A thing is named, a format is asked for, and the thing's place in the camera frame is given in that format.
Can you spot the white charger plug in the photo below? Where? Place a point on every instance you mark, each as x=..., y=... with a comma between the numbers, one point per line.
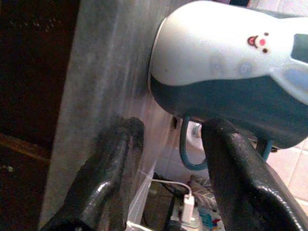
x=188, y=208

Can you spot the clear plastic bag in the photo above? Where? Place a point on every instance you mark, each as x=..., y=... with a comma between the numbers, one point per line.
x=139, y=199

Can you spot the white teal bunny mug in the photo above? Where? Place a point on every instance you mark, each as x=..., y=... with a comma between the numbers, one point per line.
x=216, y=48

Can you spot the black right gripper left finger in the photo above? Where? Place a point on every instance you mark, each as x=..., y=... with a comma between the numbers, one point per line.
x=103, y=173

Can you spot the leaf patterned cloth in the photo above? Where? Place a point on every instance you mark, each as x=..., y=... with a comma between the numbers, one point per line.
x=204, y=192

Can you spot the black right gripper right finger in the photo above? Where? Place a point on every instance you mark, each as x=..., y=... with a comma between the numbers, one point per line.
x=245, y=187

